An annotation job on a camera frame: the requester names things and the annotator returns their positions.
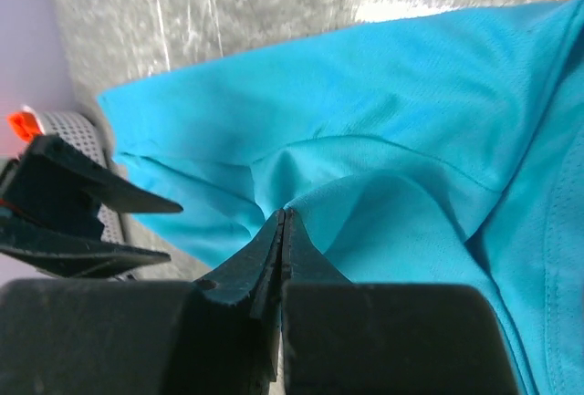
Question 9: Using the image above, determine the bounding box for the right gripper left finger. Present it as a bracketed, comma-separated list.
[194, 210, 285, 318]

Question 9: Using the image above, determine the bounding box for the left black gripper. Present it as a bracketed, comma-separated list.
[1, 135, 183, 279]

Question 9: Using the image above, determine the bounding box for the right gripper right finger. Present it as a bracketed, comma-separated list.
[281, 209, 350, 284]

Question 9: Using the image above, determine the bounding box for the teal t shirt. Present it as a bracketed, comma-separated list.
[98, 0, 583, 394]

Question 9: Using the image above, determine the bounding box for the white laundry basket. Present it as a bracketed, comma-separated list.
[34, 110, 138, 283]

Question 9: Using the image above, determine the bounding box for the orange t shirt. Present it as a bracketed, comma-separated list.
[7, 111, 42, 143]

